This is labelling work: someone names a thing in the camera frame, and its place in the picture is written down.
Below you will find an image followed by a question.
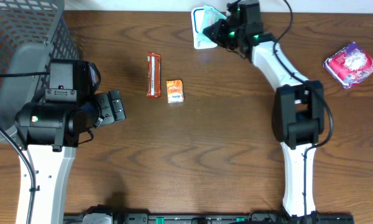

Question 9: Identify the red brown snack bar wrapper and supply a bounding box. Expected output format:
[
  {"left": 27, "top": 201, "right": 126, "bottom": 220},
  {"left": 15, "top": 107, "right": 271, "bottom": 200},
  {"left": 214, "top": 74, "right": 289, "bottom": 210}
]
[{"left": 147, "top": 52, "right": 161, "bottom": 98}]

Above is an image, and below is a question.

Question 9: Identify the orange tissue pack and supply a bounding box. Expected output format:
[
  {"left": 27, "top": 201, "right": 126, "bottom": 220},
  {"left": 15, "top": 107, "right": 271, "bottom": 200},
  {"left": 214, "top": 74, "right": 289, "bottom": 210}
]
[{"left": 167, "top": 80, "right": 185, "bottom": 103}]

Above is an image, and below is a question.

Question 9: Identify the purple red sanitary pad pack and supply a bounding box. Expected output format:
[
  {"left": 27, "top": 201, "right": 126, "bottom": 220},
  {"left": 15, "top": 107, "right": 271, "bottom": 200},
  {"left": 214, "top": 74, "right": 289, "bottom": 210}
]
[{"left": 323, "top": 42, "right": 373, "bottom": 89}]

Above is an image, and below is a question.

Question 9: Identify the teal green wipes packet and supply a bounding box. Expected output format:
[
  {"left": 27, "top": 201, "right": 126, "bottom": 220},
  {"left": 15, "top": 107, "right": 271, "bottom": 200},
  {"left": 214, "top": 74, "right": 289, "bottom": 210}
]
[{"left": 198, "top": 5, "right": 226, "bottom": 40}]

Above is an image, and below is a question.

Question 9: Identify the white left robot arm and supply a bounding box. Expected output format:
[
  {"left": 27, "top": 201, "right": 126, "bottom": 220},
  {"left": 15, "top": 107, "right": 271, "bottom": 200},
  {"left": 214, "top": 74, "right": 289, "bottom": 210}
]
[{"left": 15, "top": 59, "right": 126, "bottom": 223}]

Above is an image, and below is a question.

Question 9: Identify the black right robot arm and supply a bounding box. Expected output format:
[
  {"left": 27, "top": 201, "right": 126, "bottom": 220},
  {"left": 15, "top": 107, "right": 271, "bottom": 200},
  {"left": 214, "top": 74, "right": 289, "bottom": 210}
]
[{"left": 202, "top": 1, "right": 325, "bottom": 223}]

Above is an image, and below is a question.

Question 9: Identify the white barcode scanner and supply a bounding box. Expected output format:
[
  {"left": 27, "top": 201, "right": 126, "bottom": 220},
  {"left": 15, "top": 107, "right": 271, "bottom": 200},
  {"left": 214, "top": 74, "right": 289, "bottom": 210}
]
[{"left": 191, "top": 7, "right": 218, "bottom": 50}]

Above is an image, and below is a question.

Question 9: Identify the grey plastic mesh basket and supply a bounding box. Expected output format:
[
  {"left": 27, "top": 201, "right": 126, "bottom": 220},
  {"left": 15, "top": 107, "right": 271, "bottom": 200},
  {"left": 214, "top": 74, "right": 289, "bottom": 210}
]
[{"left": 0, "top": 0, "right": 79, "bottom": 138}]

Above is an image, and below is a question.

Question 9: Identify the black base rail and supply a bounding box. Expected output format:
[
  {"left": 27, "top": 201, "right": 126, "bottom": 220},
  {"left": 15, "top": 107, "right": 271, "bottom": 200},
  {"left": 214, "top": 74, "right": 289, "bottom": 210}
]
[{"left": 62, "top": 205, "right": 354, "bottom": 224}]

